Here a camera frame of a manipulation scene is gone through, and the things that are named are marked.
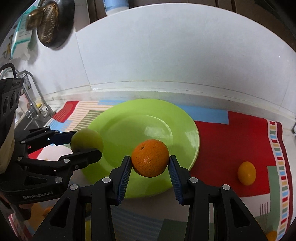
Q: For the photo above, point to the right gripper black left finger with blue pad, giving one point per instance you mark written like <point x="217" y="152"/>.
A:
<point x="67" y="219"/>

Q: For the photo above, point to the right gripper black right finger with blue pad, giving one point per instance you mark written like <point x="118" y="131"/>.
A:
<point x="232" y="219"/>

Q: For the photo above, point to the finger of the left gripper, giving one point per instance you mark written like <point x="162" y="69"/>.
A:
<point x="38" y="138"/>
<point x="64" y="166"/>

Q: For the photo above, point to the green apple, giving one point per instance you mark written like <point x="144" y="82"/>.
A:
<point x="85" y="140"/>

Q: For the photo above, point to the small orange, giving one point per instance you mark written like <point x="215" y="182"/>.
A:
<point x="272" y="235"/>

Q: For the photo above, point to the small yellow orange fruit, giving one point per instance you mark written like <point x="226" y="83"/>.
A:
<point x="246" y="173"/>

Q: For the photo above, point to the orange tangerine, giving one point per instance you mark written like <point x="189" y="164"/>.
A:
<point x="150" y="158"/>

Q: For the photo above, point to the chrome kitchen faucet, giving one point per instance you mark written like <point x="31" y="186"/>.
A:
<point x="37" y="106"/>

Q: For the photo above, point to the lime green plate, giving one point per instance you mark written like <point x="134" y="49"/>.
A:
<point x="130" y="123"/>

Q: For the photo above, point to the colourful patterned mat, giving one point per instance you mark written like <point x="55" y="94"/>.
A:
<point x="150" y="210"/>

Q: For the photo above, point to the tissue paper pack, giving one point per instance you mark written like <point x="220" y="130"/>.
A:
<point x="22" y="37"/>

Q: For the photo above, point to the brass strainer ladle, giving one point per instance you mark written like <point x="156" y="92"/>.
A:
<point x="44" y="20"/>

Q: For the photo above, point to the black frying pan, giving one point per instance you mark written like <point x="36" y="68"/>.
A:
<point x="66" y="10"/>

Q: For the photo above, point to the blue white pump bottle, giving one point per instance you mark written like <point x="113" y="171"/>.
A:
<point x="115" y="6"/>

